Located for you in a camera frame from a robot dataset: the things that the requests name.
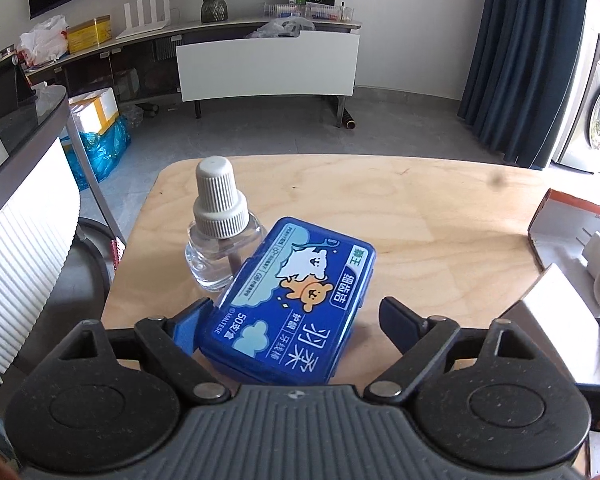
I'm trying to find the yellow box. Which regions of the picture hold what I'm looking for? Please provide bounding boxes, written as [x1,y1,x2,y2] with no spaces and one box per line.
[66,15,112,54]

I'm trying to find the clear liquid refill bottle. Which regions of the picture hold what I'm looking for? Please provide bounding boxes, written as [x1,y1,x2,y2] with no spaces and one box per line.
[184,156,266,294]

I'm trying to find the white TV console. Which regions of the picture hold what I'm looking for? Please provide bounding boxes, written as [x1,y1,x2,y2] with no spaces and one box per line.
[29,18,361,115]

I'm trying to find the white router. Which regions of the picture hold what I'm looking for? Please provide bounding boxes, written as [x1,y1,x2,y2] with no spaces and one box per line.
[116,0,171,40]

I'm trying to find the cardboard box on floor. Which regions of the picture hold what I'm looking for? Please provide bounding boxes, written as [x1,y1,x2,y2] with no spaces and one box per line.
[69,88,119,136]

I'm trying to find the white ribbed round cabinet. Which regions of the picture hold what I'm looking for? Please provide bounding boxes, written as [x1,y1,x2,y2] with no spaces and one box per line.
[0,84,80,388]

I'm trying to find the white cardboard box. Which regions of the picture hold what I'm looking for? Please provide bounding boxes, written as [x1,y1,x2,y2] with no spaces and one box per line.
[505,264,600,385]

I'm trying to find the washing machine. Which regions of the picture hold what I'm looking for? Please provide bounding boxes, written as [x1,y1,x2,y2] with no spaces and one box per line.
[553,36,600,174]

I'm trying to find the dark blue curtain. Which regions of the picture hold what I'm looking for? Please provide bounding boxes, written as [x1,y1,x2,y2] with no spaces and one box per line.
[458,0,588,169]

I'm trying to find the orange white cardboard tray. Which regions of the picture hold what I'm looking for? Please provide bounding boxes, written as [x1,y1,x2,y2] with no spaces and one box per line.
[526,187,600,478]

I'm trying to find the blue floss pick box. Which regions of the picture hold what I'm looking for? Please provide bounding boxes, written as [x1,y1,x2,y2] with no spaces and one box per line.
[196,217,376,386]

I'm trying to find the white plastic bag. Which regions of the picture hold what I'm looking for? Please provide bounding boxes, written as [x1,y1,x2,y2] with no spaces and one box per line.
[18,15,69,67]

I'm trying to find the blue plastic bag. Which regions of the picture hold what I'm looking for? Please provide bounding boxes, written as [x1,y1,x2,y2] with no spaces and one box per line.
[60,116,131,191]

